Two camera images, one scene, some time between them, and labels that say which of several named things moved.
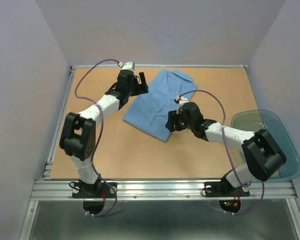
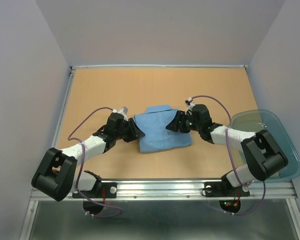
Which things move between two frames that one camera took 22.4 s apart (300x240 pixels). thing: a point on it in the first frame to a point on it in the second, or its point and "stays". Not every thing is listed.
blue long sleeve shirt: x=150 y=112 to x=153 y=123
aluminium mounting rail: x=62 y=191 stays
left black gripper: x=141 y=88 to x=135 y=132
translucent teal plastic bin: x=271 y=122 stays
